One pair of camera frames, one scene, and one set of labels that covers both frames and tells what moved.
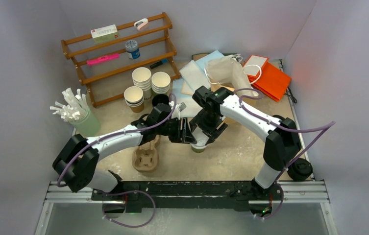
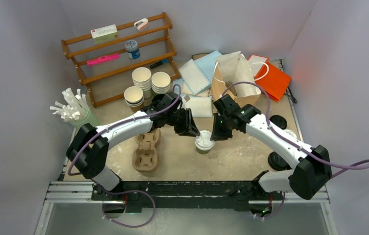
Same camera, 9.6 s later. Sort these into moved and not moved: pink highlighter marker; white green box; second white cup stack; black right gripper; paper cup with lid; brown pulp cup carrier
Moved: black right gripper; paper cup with lid
Not moved: second white cup stack; brown pulp cup carrier; white green box; pink highlighter marker
